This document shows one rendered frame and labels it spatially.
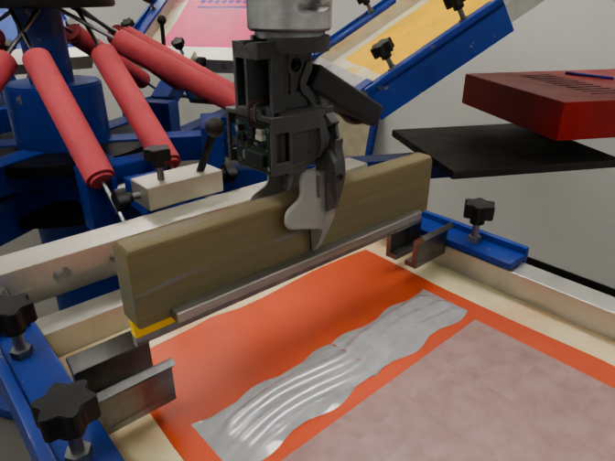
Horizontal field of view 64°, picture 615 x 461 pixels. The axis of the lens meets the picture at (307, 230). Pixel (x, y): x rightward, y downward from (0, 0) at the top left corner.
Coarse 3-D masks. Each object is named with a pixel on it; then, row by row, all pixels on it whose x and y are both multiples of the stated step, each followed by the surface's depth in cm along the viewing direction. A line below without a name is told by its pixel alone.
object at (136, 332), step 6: (168, 318) 44; (132, 324) 42; (156, 324) 44; (162, 324) 44; (168, 324) 45; (132, 330) 43; (138, 330) 43; (144, 330) 43; (150, 330) 44; (138, 336) 43
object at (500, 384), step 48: (288, 288) 68; (336, 288) 68; (384, 288) 68; (432, 288) 68; (336, 336) 59; (432, 336) 59; (480, 336) 59; (528, 336) 59; (432, 384) 51; (480, 384) 51; (528, 384) 51; (576, 384) 51; (480, 432) 46; (528, 432) 46; (576, 432) 46
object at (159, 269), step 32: (416, 160) 61; (288, 192) 50; (352, 192) 54; (384, 192) 58; (416, 192) 63; (192, 224) 43; (224, 224) 44; (256, 224) 47; (352, 224) 56; (128, 256) 39; (160, 256) 41; (192, 256) 43; (224, 256) 45; (256, 256) 48; (288, 256) 51; (128, 288) 40; (160, 288) 42; (192, 288) 44; (160, 320) 43
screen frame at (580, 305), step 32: (448, 256) 72; (512, 288) 66; (544, 288) 62; (576, 288) 62; (64, 320) 56; (96, 320) 57; (128, 320) 60; (576, 320) 61; (608, 320) 58; (64, 352) 55
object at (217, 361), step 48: (192, 336) 59; (240, 336) 59; (288, 336) 59; (192, 384) 51; (240, 384) 51; (384, 384) 51; (192, 432) 46; (336, 432) 46; (384, 432) 46; (432, 432) 46
